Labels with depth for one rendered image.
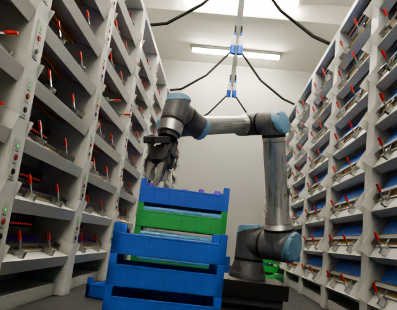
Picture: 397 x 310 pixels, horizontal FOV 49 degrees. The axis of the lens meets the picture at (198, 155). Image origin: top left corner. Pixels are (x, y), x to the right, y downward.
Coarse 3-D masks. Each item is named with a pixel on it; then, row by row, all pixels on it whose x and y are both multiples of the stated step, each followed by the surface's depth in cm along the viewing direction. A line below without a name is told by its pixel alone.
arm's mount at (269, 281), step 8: (224, 272) 235; (224, 280) 207; (232, 280) 207; (240, 280) 207; (248, 280) 212; (256, 280) 216; (264, 280) 221; (272, 280) 226; (224, 288) 206; (232, 288) 206; (240, 288) 207; (248, 288) 207; (256, 288) 207; (264, 288) 207; (272, 288) 207; (280, 288) 207; (288, 288) 207; (248, 296) 206; (256, 296) 206; (264, 296) 206; (272, 296) 206; (280, 296) 206; (288, 296) 207
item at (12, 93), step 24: (0, 0) 136; (0, 24) 134; (24, 24) 134; (24, 48) 133; (0, 72) 131; (24, 72) 131; (0, 96) 130; (24, 120) 135; (0, 144) 127; (24, 144) 136; (0, 168) 126; (0, 264) 129
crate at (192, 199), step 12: (144, 180) 147; (144, 192) 146; (156, 192) 146; (168, 192) 147; (180, 192) 147; (192, 192) 147; (228, 192) 148; (144, 204) 158; (156, 204) 150; (168, 204) 146; (180, 204) 146; (192, 204) 146; (204, 204) 147; (216, 204) 147
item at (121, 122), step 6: (102, 90) 213; (102, 96) 215; (102, 102) 218; (102, 108) 222; (108, 108) 230; (102, 114) 262; (108, 114) 234; (114, 114) 243; (102, 120) 265; (108, 120) 271; (114, 120) 247; (120, 120) 256; (126, 120) 273; (120, 126) 261
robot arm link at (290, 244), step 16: (272, 112) 211; (256, 128) 215; (272, 128) 209; (288, 128) 212; (272, 144) 210; (272, 160) 211; (272, 176) 211; (272, 192) 212; (272, 208) 213; (288, 208) 214; (272, 224) 213; (288, 224) 213; (272, 240) 212; (288, 240) 208; (272, 256) 214; (288, 256) 208
